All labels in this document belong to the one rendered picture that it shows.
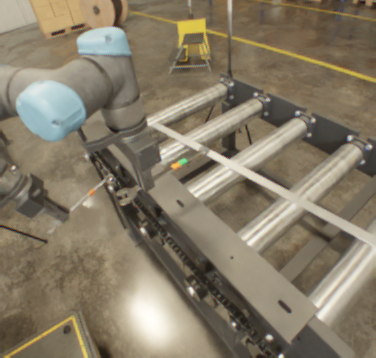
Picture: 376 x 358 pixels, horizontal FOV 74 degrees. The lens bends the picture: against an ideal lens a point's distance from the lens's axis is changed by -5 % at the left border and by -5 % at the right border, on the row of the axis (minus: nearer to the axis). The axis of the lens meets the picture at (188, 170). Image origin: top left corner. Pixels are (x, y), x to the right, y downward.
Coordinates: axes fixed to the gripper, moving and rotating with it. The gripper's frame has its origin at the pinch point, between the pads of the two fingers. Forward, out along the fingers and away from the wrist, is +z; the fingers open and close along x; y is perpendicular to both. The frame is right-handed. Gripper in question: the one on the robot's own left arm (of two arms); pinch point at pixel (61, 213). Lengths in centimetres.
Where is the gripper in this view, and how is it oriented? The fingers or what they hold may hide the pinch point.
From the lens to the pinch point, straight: 86.2
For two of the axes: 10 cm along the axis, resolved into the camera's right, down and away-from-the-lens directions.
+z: 5.0, 5.7, 6.5
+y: 7.6, -6.5, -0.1
